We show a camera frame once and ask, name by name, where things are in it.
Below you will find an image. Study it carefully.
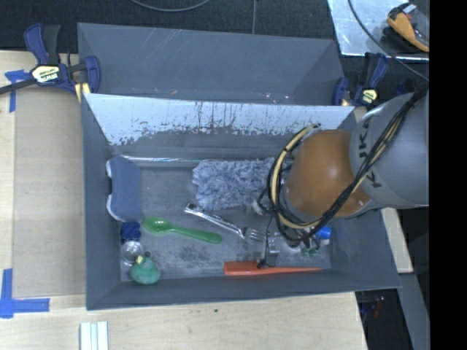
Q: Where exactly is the grey metal bin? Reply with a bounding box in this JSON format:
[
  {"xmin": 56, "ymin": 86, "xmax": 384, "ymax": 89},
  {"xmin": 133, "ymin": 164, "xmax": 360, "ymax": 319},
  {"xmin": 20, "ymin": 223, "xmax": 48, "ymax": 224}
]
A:
[{"xmin": 77, "ymin": 22, "xmax": 403, "ymax": 311}]

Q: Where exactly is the green rubber duck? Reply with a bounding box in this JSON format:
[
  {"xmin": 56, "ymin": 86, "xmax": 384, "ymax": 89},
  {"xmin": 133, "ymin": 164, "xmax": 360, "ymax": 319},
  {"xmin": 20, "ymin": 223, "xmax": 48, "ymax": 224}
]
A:
[{"xmin": 128, "ymin": 254, "xmax": 163, "ymax": 286}]

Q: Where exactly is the silver metal fork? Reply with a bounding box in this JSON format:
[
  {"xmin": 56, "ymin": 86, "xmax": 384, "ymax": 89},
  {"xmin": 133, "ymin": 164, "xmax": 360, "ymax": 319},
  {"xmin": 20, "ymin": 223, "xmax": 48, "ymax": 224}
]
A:
[{"xmin": 183, "ymin": 202, "xmax": 266, "ymax": 244}]

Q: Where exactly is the orange flat wedge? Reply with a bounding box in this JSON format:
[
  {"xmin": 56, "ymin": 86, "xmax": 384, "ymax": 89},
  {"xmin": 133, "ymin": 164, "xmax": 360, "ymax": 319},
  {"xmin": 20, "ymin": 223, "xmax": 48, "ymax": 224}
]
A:
[{"xmin": 223, "ymin": 260, "xmax": 325, "ymax": 277}]

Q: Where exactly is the small blue toy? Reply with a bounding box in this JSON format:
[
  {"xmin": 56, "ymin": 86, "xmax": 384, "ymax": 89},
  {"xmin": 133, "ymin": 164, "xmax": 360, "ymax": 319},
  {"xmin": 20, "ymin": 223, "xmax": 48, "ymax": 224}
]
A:
[{"xmin": 120, "ymin": 221, "xmax": 142, "ymax": 244}]

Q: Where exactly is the blue and white fluffy cloth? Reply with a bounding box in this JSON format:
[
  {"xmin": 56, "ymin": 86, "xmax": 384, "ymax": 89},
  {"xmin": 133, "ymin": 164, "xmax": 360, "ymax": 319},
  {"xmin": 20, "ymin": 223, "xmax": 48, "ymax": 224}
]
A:
[{"xmin": 191, "ymin": 157, "xmax": 282, "ymax": 217}]

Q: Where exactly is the green plastic spoon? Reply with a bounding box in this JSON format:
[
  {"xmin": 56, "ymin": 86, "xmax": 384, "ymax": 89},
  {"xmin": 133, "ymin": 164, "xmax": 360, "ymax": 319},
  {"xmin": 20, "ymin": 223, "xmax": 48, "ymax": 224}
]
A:
[{"xmin": 142, "ymin": 215, "xmax": 224, "ymax": 246}]

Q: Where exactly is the blue and white sponge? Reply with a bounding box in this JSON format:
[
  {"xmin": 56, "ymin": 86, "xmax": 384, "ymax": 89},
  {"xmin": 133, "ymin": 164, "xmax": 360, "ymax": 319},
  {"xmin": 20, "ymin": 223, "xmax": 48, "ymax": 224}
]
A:
[{"xmin": 105, "ymin": 155, "xmax": 145, "ymax": 222}]

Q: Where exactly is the clear glass cup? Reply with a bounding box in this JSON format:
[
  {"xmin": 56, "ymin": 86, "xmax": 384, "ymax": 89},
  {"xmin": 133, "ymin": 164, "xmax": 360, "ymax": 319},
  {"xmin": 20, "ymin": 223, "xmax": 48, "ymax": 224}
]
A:
[{"xmin": 120, "ymin": 239, "xmax": 146, "ymax": 266}]

